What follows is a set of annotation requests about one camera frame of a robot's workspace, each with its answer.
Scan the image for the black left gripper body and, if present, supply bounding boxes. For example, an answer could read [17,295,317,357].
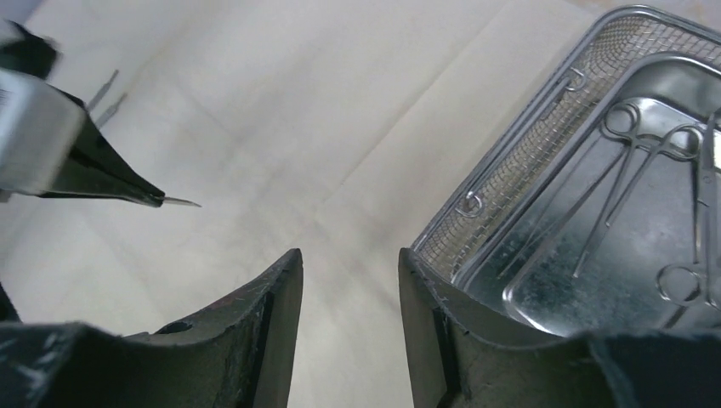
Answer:
[1,20,60,80]

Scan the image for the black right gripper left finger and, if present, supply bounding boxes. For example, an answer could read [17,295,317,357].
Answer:
[1,248,304,407]

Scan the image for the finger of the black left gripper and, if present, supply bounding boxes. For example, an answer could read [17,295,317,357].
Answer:
[39,91,165,207]

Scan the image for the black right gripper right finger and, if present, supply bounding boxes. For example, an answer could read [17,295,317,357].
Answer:
[398,248,720,407]

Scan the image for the steel tweezers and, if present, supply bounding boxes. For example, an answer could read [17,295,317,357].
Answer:
[162,196,201,207]

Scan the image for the small steel instrument tray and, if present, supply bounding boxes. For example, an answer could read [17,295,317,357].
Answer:
[452,52,720,337]

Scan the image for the beige wrapping cloth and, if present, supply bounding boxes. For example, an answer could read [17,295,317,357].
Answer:
[1,1,612,407]

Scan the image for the large steel tray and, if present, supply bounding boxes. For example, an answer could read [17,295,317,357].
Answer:
[412,5,720,281]

